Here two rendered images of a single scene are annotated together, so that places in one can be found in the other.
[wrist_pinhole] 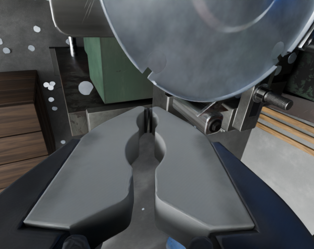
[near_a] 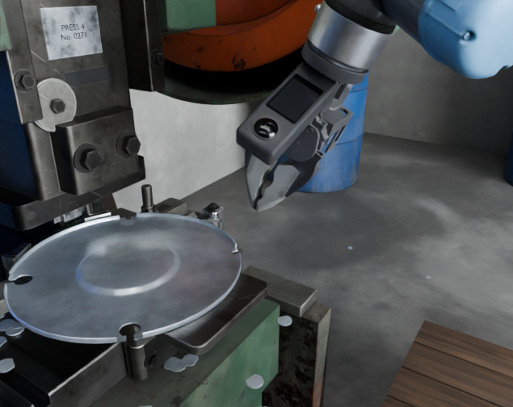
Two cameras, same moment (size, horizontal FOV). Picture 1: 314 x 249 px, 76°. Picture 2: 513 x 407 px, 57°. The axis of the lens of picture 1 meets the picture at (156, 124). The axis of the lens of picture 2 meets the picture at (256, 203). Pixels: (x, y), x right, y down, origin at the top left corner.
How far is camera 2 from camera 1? 49 cm
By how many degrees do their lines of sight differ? 25
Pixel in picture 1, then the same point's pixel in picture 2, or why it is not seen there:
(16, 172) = (454, 372)
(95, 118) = (296, 300)
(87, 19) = (249, 282)
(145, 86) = not seen: hidden behind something
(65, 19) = (260, 286)
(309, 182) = not seen: hidden behind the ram
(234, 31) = (160, 243)
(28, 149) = (419, 385)
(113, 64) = (246, 322)
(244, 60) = (161, 229)
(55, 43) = not seen: outside the picture
